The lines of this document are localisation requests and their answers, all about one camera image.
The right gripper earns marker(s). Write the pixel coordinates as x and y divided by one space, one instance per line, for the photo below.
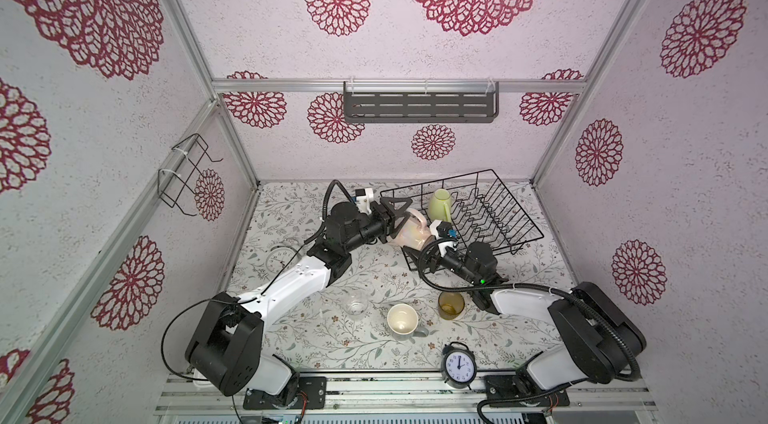
426 262

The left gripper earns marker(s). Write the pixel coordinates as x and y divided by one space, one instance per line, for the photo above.
386 217

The pink iridescent mug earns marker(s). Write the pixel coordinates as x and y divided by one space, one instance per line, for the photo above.
415 233

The light green mug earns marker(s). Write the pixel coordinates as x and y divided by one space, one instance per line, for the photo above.
440 206

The clear glass cup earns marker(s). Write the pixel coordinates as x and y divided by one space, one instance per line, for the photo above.
355 304

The black wire dish rack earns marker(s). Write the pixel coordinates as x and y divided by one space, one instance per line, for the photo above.
483 208

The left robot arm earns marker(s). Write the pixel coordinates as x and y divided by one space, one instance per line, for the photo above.
226 346

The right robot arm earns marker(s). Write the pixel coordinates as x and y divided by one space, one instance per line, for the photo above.
598 342

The amber glass cup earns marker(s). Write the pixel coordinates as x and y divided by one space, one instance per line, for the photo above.
450 305

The black alarm clock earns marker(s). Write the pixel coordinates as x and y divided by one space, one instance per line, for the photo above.
458 365

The cream grey-handled mug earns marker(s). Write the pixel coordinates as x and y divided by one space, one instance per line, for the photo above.
403 322

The grey wall shelf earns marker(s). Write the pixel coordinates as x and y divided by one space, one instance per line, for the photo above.
424 107

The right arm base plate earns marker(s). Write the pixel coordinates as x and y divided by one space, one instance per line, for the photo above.
511 390

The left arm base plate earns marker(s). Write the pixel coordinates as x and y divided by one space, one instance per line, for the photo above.
305 392

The black wire wall holder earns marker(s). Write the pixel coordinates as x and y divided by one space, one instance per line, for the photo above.
192 186

